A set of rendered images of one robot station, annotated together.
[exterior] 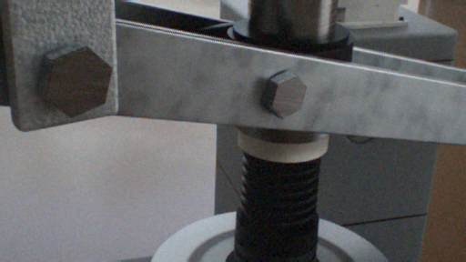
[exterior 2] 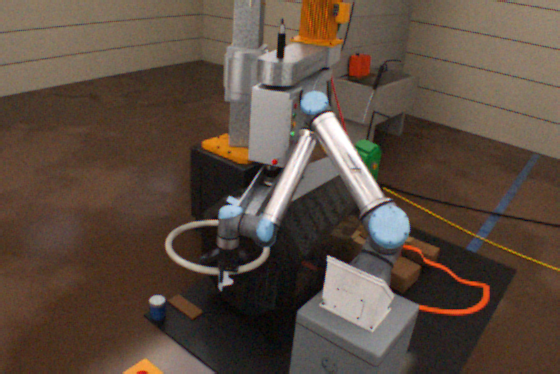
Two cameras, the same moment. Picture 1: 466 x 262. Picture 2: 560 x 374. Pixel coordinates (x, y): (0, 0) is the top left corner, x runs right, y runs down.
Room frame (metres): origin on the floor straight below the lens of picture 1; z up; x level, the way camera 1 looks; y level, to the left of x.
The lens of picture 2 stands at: (2.52, -1.42, 2.17)
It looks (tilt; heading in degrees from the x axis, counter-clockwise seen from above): 25 degrees down; 145
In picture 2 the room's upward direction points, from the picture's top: 5 degrees clockwise
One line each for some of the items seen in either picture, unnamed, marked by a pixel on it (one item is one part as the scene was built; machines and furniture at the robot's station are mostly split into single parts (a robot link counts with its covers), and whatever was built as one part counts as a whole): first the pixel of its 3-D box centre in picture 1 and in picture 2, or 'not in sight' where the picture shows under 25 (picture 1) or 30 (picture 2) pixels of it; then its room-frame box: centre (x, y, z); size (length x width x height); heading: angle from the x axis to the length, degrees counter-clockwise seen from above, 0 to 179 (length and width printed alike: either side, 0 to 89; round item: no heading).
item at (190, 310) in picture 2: not in sight; (185, 306); (0.23, -0.48, 0.02); 0.25 x 0.10 x 0.01; 18
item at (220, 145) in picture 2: not in sight; (242, 145); (-0.54, 0.36, 0.76); 0.49 x 0.49 x 0.05; 18
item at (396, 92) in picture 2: not in sight; (374, 108); (-1.77, 3.06, 0.43); 1.30 x 0.62 x 0.86; 109
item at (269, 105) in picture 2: not in sight; (280, 121); (0.43, 0.03, 1.32); 0.36 x 0.22 x 0.45; 126
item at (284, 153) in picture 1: (284, 122); not in sight; (0.48, -0.04, 0.99); 0.07 x 0.07 x 0.04
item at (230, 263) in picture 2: not in sight; (228, 257); (1.07, -0.63, 1.01); 0.09 x 0.08 x 0.12; 65
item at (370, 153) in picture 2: not in sight; (364, 157); (-0.53, 1.73, 0.43); 0.35 x 0.35 x 0.87; 3
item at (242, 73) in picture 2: not in sight; (264, 77); (-0.35, 0.40, 1.36); 0.74 x 0.34 x 0.25; 13
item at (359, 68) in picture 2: not in sight; (361, 64); (-1.93, 2.88, 1.00); 0.50 x 0.22 x 0.33; 109
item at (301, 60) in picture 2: not in sight; (300, 61); (0.27, 0.25, 1.62); 0.96 x 0.25 x 0.17; 126
